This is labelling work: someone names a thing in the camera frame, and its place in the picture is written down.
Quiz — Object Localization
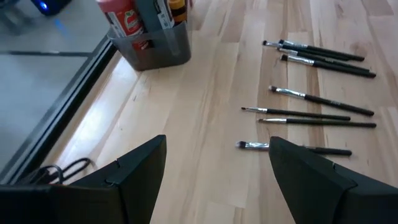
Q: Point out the black-handled paint brush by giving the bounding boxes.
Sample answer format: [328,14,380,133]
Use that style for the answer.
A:
[280,54,377,78]
[257,117,377,129]
[277,47,371,73]
[235,140,353,157]
[241,106,351,121]
[269,85,375,117]
[262,39,353,62]
[279,39,366,62]

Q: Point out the grey plastic bin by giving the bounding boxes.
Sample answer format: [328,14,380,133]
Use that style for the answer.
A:
[107,21,192,72]

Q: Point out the small gold paint bottle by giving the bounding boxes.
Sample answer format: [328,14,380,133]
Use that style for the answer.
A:
[167,0,189,26]

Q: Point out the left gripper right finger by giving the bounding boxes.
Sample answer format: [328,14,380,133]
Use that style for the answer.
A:
[269,136,397,224]

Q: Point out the black device with blue light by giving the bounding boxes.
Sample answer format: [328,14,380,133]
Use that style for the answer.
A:
[29,0,73,16]

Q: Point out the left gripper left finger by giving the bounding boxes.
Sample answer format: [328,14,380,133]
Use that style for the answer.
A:
[70,134,168,224]

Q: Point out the large coral paint bottle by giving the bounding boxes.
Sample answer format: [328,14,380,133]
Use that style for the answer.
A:
[95,0,147,50]

